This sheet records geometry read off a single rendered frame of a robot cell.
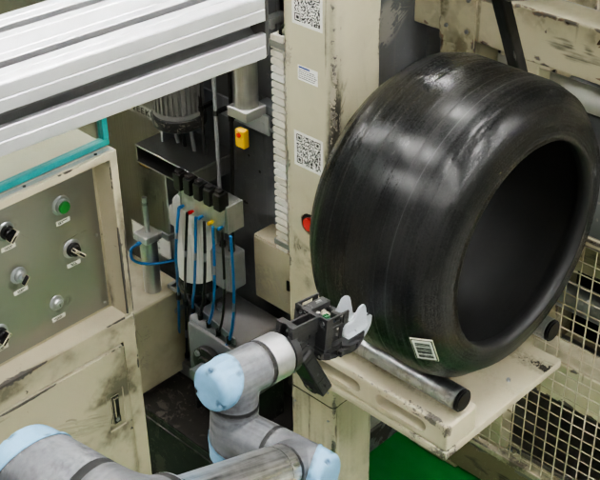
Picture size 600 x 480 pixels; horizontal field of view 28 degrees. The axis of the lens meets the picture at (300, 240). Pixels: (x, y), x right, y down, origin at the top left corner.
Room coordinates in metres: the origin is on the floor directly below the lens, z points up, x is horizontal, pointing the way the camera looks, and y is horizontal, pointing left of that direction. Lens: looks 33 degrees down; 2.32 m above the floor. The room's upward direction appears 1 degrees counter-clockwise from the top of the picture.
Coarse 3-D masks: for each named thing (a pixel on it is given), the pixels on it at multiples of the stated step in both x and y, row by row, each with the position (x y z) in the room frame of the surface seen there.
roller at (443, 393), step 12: (360, 348) 1.77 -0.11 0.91; (372, 348) 1.76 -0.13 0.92; (372, 360) 1.74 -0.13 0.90; (384, 360) 1.73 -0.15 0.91; (396, 360) 1.72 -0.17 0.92; (396, 372) 1.70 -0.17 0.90; (408, 372) 1.69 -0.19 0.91; (420, 372) 1.68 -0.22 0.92; (420, 384) 1.66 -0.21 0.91; (432, 384) 1.65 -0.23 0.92; (444, 384) 1.64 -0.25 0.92; (456, 384) 1.64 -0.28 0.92; (432, 396) 1.64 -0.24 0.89; (444, 396) 1.63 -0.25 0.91; (456, 396) 1.62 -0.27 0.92; (468, 396) 1.63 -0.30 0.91; (456, 408) 1.61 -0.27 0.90
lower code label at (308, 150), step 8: (296, 136) 1.99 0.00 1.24; (304, 136) 1.97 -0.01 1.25; (296, 144) 1.99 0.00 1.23; (304, 144) 1.97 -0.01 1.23; (312, 144) 1.96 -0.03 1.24; (320, 144) 1.94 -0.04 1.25; (296, 152) 1.99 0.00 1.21; (304, 152) 1.97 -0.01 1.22; (312, 152) 1.96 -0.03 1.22; (320, 152) 1.94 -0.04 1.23; (296, 160) 1.99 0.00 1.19; (304, 160) 1.97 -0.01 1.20; (312, 160) 1.96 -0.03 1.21; (320, 160) 1.94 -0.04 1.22; (304, 168) 1.97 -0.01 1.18; (312, 168) 1.96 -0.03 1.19; (320, 168) 1.94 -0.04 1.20
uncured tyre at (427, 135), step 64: (448, 64) 1.86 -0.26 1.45; (384, 128) 1.73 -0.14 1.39; (448, 128) 1.69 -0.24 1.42; (512, 128) 1.69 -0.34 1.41; (576, 128) 1.81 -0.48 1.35; (320, 192) 1.72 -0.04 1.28; (384, 192) 1.64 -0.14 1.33; (448, 192) 1.60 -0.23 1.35; (512, 192) 2.03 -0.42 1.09; (576, 192) 1.94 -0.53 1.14; (320, 256) 1.68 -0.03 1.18; (384, 256) 1.59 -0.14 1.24; (448, 256) 1.57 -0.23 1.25; (512, 256) 1.95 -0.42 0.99; (576, 256) 1.85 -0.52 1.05; (384, 320) 1.58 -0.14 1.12; (448, 320) 1.57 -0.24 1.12; (512, 320) 1.82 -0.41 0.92
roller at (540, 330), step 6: (546, 318) 1.83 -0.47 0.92; (552, 318) 1.83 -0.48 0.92; (540, 324) 1.82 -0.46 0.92; (546, 324) 1.82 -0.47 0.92; (552, 324) 1.82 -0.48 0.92; (558, 324) 1.83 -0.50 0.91; (534, 330) 1.82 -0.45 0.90; (540, 330) 1.82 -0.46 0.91; (546, 330) 1.81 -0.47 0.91; (552, 330) 1.82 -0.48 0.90; (540, 336) 1.82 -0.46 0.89; (546, 336) 1.81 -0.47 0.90; (552, 336) 1.82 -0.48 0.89
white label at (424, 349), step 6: (414, 342) 1.56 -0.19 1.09; (420, 342) 1.55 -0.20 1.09; (426, 342) 1.55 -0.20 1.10; (432, 342) 1.54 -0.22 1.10; (414, 348) 1.56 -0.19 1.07; (420, 348) 1.56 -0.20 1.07; (426, 348) 1.55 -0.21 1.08; (432, 348) 1.55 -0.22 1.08; (420, 354) 1.56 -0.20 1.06; (426, 354) 1.56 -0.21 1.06; (432, 354) 1.55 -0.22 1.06; (432, 360) 1.56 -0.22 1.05; (438, 360) 1.56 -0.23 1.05
